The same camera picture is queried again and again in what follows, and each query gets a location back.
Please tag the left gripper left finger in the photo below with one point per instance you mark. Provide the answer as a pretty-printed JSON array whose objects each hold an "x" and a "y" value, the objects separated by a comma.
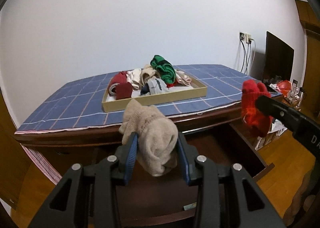
[{"x": 86, "y": 192}]

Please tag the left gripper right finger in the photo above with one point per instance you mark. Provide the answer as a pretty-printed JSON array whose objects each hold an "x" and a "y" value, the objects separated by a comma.
[{"x": 227, "y": 196}]

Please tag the small red garment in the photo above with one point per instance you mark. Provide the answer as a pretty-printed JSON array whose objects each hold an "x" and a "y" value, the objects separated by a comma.
[{"x": 258, "y": 123}]

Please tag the wooden drawer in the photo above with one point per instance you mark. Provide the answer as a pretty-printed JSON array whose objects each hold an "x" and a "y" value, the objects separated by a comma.
[{"x": 227, "y": 196}]

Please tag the tan underwear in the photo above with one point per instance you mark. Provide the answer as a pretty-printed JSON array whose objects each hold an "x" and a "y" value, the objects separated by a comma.
[{"x": 157, "y": 137}]

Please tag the pale pink underwear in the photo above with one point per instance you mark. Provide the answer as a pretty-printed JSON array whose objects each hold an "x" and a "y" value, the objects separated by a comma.
[{"x": 182, "y": 78}]

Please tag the maroon grey-banded underwear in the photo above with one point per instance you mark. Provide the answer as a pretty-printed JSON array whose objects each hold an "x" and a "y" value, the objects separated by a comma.
[{"x": 119, "y": 78}]

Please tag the green black underwear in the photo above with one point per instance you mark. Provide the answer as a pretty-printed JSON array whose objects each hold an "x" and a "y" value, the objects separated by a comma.
[{"x": 164, "y": 68}]

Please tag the beige underwear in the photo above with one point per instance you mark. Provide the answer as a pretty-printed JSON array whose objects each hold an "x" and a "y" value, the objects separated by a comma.
[{"x": 148, "y": 73}]

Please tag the dark red underwear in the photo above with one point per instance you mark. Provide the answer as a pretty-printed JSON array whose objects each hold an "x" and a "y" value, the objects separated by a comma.
[{"x": 124, "y": 91}]

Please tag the bright red garment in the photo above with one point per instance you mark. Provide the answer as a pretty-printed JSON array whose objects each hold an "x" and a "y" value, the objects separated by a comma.
[{"x": 172, "y": 85}]

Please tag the white dotted underwear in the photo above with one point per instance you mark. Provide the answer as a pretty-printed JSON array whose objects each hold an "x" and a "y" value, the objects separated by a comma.
[{"x": 133, "y": 77}]

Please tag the grey navy garment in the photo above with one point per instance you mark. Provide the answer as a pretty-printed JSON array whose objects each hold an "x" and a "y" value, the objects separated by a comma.
[{"x": 154, "y": 86}]

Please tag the red plastic bag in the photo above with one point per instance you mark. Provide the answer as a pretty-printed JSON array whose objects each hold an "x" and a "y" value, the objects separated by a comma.
[{"x": 284, "y": 87}]

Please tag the black flat monitor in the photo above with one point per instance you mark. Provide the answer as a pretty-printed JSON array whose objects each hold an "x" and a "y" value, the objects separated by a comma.
[{"x": 278, "y": 60}]

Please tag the dark wooden dresser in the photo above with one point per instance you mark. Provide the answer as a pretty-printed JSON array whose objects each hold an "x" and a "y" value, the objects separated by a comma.
[{"x": 53, "y": 152}]

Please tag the blue plaid cloth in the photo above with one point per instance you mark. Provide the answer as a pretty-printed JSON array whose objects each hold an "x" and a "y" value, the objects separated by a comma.
[{"x": 78, "y": 104}]

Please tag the shallow cardboard tray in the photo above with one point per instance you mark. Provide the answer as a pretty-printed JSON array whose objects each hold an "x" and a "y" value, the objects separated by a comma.
[{"x": 197, "y": 89}]

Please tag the white wall outlet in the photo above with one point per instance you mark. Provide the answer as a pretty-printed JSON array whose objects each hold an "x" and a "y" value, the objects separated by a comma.
[{"x": 248, "y": 38}]

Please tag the dark wall outlet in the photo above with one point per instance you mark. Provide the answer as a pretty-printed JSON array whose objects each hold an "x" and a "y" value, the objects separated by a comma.
[{"x": 242, "y": 36}]

